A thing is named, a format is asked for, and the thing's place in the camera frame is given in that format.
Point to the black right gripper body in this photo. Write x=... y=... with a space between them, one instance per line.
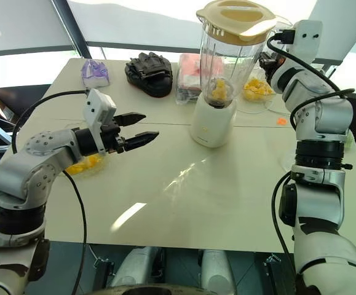
x=268 y=64

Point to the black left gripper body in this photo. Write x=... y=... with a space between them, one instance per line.
x=111 y=138

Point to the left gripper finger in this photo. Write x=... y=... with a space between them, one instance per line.
x=130 y=119
x=140 y=140

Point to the clear blender jar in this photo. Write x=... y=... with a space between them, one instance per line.
x=227 y=61

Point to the cream blender lid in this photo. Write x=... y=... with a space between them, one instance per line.
x=236 y=18

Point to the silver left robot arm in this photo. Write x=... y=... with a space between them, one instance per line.
x=42 y=147

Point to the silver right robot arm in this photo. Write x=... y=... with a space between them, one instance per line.
x=319 y=113

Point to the glass bowl with fruit pile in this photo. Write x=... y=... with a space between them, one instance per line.
x=271 y=92

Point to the wavy glass bowl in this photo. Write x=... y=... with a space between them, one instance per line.
x=99 y=172

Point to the black glove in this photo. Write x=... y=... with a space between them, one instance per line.
x=150 y=73

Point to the purple and white bag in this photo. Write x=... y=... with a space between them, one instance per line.
x=94 y=73

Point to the small orange scrap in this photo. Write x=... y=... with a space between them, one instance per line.
x=281 y=121

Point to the white blender base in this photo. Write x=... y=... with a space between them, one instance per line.
x=211 y=123

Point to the pink plastic package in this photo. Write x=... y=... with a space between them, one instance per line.
x=187 y=70

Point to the silver robot left leg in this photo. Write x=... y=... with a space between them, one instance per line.
x=134 y=267

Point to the silver robot leg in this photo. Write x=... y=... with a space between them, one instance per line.
x=217 y=270
x=134 y=267

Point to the silver robot right leg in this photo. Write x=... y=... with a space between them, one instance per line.
x=217 y=270

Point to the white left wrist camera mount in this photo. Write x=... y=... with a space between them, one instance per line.
x=99 y=104

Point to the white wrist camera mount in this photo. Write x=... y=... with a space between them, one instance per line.
x=306 y=37
x=99 y=104

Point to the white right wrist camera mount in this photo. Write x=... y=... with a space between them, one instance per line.
x=306 y=37

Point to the dark window frame post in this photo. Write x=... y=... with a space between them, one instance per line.
x=70 y=27

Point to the black metal table bracket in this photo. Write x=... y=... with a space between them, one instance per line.
x=271 y=258
x=101 y=265

